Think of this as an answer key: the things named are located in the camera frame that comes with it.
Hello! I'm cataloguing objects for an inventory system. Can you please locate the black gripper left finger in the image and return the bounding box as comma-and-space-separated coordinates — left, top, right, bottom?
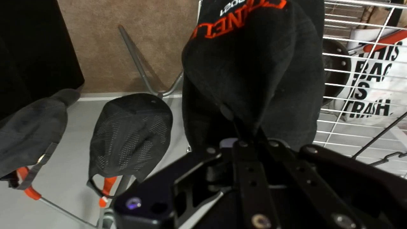
203, 137, 284, 229

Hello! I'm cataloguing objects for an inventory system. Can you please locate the long metal hook orange tip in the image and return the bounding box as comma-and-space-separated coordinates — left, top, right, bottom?
99, 176, 120, 210

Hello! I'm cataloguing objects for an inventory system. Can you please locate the black speaker box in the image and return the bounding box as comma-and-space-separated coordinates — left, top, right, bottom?
0, 0, 86, 121

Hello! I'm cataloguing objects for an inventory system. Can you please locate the short orange pole hook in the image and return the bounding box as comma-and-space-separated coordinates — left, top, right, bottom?
16, 165, 101, 228

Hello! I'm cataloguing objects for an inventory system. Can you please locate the black cap orange lettering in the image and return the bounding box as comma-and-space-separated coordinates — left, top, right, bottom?
181, 0, 327, 151

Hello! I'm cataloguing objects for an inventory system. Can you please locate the thin grey metal rod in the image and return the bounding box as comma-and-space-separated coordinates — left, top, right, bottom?
118, 24, 186, 99

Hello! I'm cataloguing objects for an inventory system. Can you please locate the black clothes hanger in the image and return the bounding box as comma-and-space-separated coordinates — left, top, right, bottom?
350, 112, 407, 167

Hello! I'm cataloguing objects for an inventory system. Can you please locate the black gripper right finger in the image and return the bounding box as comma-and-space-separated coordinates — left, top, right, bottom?
265, 140, 407, 229

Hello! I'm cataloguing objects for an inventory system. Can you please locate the chrome wire shelf cart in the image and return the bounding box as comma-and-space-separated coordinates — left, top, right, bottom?
313, 0, 407, 179

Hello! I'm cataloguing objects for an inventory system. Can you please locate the black cap red B logo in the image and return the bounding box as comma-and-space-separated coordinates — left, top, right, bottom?
0, 88, 82, 190

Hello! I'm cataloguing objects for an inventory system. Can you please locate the black mesh-back cap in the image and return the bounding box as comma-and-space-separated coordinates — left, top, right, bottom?
87, 93, 175, 201

